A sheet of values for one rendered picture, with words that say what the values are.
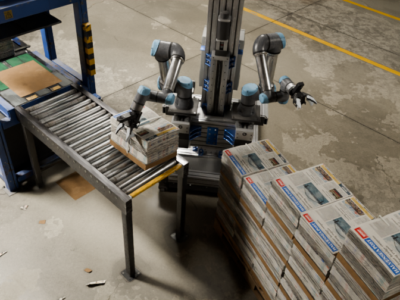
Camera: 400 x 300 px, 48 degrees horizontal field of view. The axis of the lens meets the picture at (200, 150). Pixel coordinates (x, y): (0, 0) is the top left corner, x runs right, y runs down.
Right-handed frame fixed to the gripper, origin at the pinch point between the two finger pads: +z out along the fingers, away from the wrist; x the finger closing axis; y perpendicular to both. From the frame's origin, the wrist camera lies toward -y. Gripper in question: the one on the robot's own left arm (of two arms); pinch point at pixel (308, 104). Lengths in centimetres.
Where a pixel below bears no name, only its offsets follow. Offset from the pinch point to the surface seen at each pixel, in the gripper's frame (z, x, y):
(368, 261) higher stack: 115, 36, -4
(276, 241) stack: 57, 49, 49
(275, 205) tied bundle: 49, 47, 25
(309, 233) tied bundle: 79, 43, 16
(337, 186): 57, 12, 15
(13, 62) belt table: -179, 185, 19
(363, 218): 82, 12, 15
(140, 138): -17, 109, 4
